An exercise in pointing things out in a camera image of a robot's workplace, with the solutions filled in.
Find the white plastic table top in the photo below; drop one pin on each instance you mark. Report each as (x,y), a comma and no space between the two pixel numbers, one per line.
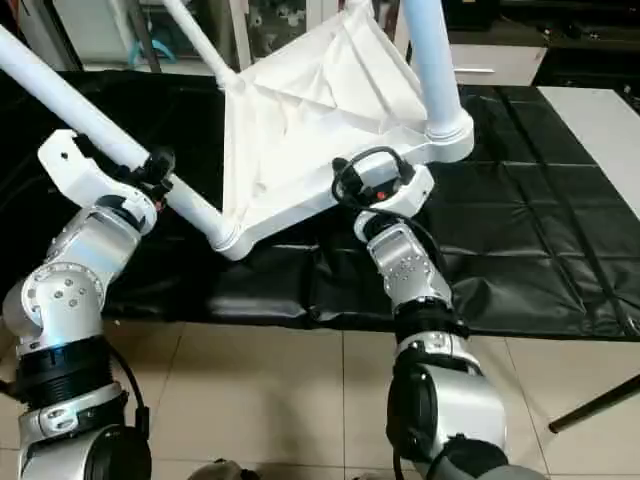
(320,110)

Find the white glass door cabinet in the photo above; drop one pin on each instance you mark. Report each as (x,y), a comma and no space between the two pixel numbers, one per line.
(290,20)

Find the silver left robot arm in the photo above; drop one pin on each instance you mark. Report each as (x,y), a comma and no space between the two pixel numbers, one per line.
(70,290)

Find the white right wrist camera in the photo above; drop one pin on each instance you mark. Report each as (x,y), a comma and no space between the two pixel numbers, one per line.
(400,197)

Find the black metal table frame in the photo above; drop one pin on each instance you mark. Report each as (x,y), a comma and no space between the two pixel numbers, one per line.
(595,405)

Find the black table mat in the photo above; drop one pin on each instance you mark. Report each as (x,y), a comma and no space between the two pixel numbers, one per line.
(540,220)

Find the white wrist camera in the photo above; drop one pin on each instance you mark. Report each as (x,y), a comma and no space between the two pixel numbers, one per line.
(400,197)
(85,175)

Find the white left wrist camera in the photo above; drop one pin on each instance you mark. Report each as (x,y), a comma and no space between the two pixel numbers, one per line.
(85,175)

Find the white drawer unit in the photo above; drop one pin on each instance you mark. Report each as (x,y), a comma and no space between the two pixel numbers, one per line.
(500,65)

